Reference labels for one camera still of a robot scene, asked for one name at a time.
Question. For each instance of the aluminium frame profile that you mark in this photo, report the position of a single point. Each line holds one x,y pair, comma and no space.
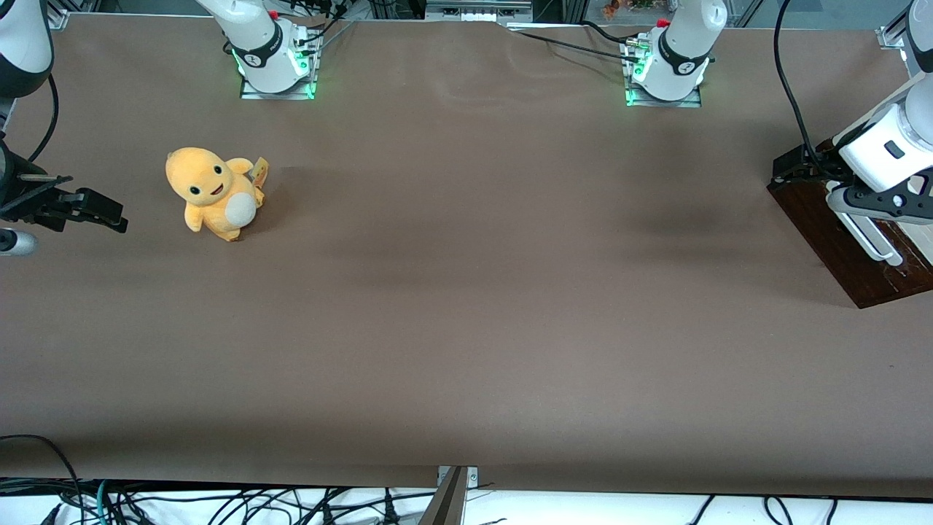
474,11

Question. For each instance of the yellow plush toy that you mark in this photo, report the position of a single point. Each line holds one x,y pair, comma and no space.
208,189

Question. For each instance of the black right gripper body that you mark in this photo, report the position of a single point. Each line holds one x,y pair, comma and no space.
16,191

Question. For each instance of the dark wooden drawer cabinet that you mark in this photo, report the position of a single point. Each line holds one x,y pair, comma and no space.
831,248

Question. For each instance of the brown table cover sheet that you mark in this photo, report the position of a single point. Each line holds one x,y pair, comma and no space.
466,292

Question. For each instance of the silver metal bracket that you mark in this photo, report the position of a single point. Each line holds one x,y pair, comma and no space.
472,477

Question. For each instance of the grey metal bar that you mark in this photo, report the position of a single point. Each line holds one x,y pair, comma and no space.
446,507

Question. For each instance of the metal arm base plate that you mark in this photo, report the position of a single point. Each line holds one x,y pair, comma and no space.
692,101
251,92

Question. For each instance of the aluminium corner bracket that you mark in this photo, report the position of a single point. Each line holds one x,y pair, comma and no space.
893,38
57,19

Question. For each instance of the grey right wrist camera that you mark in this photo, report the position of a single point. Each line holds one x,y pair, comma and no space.
18,243

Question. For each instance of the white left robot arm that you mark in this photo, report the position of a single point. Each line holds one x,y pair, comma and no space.
681,51

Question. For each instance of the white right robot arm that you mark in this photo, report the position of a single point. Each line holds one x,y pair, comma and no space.
266,51

